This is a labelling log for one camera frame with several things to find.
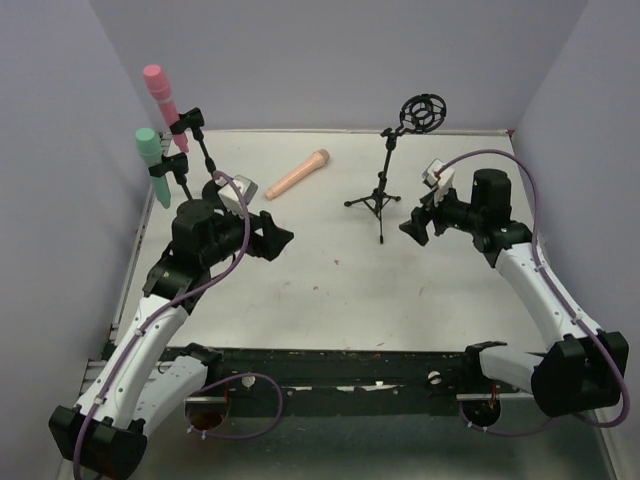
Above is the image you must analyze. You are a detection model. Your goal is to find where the black tripod mic stand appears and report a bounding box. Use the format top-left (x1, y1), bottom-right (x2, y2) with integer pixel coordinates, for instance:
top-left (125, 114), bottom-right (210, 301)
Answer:
top-left (343, 127), bottom-right (402, 244)

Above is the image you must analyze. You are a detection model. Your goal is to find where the peach toy microphone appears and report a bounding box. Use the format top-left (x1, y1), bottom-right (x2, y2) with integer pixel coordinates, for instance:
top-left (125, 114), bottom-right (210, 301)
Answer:
top-left (265, 149), bottom-right (330, 200)

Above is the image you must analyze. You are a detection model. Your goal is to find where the black shock mount ring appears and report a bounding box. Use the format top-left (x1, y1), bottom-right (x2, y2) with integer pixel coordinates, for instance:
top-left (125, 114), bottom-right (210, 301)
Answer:
top-left (399, 93), bottom-right (449, 135)

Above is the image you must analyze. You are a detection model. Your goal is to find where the black round-base mic stand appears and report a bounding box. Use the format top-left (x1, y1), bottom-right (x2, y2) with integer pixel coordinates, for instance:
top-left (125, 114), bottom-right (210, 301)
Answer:
top-left (169, 108), bottom-right (224, 209)

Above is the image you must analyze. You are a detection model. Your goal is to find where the teal toy microphone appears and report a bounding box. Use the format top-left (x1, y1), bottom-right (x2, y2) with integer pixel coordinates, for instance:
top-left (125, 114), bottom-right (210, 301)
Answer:
top-left (135, 128), bottom-right (171, 209)

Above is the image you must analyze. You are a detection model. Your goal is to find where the pink toy microphone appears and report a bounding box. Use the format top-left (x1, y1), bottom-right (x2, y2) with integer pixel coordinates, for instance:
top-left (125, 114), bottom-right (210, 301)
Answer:
top-left (143, 64), bottom-right (189, 153)

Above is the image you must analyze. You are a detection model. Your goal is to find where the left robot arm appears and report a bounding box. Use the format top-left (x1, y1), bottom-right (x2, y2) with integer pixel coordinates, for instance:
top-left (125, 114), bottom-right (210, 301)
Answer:
top-left (49, 199), bottom-right (294, 479)

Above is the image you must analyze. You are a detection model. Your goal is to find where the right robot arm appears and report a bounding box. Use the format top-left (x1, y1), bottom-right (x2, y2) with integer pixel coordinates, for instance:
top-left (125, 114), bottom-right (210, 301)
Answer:
top-left (400, 162), bottom-right (629, 417)

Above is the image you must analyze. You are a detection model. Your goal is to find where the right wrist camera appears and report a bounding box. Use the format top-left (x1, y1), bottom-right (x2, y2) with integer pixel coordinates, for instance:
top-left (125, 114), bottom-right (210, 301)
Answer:
top-left (422, 159), bottom-right (455, 207)

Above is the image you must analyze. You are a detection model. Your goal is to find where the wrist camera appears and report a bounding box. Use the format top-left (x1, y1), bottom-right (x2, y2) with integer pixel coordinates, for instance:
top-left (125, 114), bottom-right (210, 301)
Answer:
top-left (422, 159), bottom-right (455, 207)
top-left (216, 175), bottom-right (258, 217)

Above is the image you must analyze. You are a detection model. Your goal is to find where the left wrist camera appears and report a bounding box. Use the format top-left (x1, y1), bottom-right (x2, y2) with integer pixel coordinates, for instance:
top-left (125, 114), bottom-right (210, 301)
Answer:
top-left (216, 175), bottom-right (258, 217)

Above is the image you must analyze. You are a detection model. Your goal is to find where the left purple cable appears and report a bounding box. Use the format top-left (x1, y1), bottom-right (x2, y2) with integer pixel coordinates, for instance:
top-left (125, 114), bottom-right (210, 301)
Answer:
top-left (72, 172), bottom-right (286, 474)

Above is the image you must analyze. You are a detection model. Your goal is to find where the purple cable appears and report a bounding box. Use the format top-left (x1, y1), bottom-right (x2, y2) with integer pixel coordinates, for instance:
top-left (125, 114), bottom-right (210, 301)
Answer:
top-left (72, 172), bottom-right (286, 474)
top-left (434, 149), bottom-right (630, 435)

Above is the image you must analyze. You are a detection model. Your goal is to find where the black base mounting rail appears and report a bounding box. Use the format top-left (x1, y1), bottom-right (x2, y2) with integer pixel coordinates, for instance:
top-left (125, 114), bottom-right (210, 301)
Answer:
top-left (102, 344), bottom-right (521, 419)

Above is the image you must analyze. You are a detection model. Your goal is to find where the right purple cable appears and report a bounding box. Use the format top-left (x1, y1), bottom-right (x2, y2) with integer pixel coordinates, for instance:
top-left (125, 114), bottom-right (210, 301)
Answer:
top-left (434, 149), bottom-right (630, 435)

